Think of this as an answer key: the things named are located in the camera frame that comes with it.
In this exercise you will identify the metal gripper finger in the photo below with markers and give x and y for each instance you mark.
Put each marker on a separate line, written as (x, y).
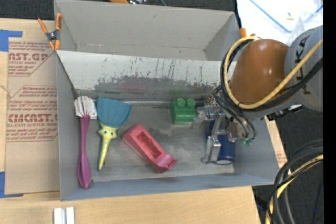
(210, 114)
(213, 148)

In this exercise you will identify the leopard print object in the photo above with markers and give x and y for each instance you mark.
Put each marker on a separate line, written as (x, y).
(212, 100)

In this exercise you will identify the dark blue cup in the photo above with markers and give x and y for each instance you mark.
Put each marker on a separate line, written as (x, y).
(227, 150)

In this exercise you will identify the green toy brick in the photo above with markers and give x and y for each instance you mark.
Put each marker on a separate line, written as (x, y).
(182, 114)

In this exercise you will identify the red tape dispenser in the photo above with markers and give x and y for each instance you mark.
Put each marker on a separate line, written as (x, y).
(147, 145)

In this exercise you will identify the blue and yellow fan-shaped toy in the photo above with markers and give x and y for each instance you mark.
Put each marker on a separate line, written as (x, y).
(113, 112)

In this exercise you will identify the grey metal bin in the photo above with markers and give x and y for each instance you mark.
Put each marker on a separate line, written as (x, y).
(147, 34)

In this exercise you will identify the purple dish brush, white bristles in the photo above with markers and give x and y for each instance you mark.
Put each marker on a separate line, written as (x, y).
(84, 144)

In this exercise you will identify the brown cardboard board, red print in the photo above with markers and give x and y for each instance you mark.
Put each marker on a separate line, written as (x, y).
(31, 160)

